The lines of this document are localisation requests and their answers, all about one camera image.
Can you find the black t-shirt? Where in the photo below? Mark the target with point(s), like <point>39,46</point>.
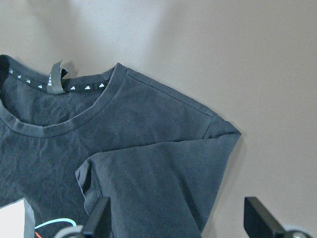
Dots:
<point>158,155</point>

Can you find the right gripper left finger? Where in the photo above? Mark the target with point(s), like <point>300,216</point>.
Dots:
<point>99,221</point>

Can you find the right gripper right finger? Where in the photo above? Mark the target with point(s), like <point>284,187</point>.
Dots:
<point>259,222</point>

